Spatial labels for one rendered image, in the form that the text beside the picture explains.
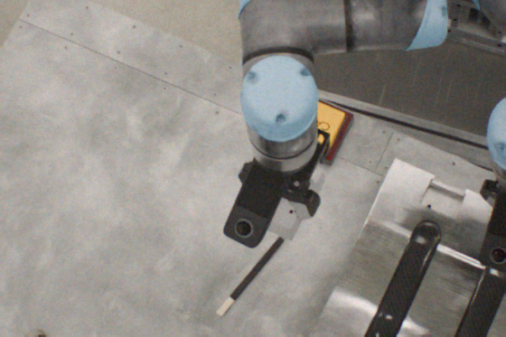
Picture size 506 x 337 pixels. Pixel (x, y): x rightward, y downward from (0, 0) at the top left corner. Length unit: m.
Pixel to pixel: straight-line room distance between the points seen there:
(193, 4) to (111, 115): 0.99
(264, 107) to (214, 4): 1.53
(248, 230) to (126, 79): 0.47
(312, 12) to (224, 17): 1.44
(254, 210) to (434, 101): 1.06
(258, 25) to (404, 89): 1.16
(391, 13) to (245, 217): 0.30
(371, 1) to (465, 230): 0.45
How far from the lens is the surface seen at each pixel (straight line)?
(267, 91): 1.12
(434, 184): 1.55
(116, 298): 1.60
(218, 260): 1.59
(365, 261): 1.50
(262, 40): 1.17
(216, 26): 2.61
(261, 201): 1.29
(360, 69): 2.33
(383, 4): 1.17
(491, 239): 1.33
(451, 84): 2.33
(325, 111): 1.61
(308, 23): 1.18
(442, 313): 1.49
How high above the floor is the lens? 2.34
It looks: 70 degrees down
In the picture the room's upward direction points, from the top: 9 degrees counter-clockwise
